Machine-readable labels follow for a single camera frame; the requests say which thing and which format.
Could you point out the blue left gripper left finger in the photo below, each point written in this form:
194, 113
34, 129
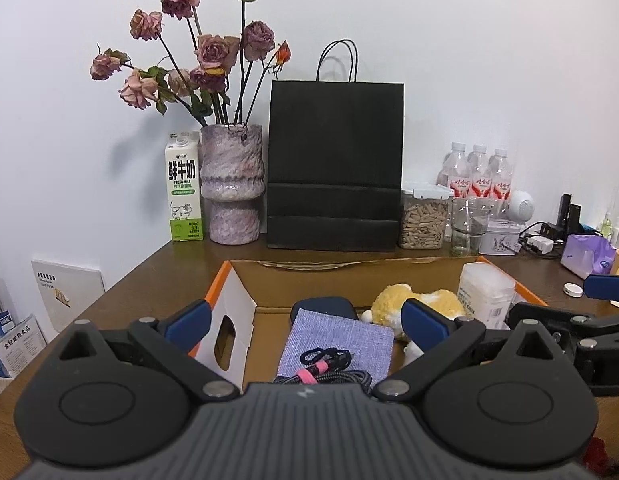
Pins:
187, 327

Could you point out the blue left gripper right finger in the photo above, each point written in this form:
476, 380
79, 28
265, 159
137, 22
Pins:
425, 327

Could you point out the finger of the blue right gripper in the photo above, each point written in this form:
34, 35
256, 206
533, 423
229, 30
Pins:
603, 287

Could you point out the small white round lid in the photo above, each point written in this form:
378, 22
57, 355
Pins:
573, 290

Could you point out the purple tissue pack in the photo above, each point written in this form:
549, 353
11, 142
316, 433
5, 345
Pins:
588, 254

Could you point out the white cotton swab box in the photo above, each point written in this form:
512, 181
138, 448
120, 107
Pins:
486, 293

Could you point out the white power adapter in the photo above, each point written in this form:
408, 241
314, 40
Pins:
540, 244

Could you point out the dark blue pouch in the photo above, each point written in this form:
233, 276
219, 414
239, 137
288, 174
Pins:
329, 305

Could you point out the white tin box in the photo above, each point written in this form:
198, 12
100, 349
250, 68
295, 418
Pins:
501, 238

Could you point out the clear container of seeds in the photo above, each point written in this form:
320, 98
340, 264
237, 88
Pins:
424, 215

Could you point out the white round speaker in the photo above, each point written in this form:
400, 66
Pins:
521, 207

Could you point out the empty glass jar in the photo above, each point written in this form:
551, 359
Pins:
469, 223

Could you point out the purple marbled ceramic vase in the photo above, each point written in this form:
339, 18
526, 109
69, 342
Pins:
232, 182

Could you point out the water bottle left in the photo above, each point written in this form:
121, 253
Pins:
455, 172

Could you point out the water bottle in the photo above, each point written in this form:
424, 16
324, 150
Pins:
481, 179
501, 172
455, 172

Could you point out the water bottle right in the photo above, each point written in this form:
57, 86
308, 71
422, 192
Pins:
501, 172

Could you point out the water bottle middle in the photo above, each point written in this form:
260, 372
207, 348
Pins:
481, 179

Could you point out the white green milk carton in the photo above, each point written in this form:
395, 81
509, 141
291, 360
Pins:
183, 187

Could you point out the blue white leaflets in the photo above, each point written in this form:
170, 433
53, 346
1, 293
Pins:
20, 343

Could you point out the black paper shopping bag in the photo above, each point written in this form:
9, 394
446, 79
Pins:
335, 163

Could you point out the dried pink rose bouquet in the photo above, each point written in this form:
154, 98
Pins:
227, 76

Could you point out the white booklet on wall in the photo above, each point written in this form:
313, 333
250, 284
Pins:
66, 291

